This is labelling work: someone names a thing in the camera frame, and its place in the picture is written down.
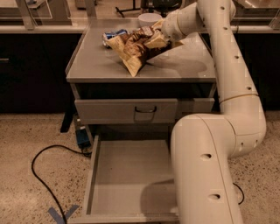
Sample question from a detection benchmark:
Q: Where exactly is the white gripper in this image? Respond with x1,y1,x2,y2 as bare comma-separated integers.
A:
144,3,205,49

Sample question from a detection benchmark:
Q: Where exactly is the brown sea salt chip bag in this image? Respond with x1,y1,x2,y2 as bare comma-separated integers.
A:
107,19,181,77

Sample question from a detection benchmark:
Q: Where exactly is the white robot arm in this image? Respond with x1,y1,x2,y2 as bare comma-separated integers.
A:
162,0,266,224

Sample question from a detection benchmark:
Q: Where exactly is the closed grey top drawer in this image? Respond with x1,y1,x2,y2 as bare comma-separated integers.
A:
75,98,214,124

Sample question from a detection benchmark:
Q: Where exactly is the grey drawer cabinet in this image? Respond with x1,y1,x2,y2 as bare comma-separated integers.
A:
66,29,216,142

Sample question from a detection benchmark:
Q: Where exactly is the open grey middle drawer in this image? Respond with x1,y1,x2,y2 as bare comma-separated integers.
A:
68,133,179,224

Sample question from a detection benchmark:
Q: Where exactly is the long white back counter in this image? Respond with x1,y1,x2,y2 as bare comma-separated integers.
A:
0,17,280,34

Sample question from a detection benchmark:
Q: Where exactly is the white bowl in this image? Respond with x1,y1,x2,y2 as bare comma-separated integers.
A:
138,13,162,26

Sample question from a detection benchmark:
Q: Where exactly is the black office chair base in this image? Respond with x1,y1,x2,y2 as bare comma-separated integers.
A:
115,0,182,18

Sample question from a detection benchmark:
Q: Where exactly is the blue soda can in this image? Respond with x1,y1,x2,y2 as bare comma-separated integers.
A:
101,29,128,47

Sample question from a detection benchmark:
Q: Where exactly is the blue power adapter box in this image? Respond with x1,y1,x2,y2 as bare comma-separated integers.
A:
75,129,91,149

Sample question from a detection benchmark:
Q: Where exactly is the blue tape cross on floor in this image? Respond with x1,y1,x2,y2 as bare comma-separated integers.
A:
47,204,81,224

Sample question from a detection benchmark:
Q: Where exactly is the black cable on right floor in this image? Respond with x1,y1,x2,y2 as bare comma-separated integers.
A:
233,182,245,206

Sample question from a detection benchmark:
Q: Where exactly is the black cable on floor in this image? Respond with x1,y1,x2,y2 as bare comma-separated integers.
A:
233,182,245,206
31,144,93,224

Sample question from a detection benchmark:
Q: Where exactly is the black cable on left floor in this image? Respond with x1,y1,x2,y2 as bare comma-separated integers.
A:
31,144,93,224

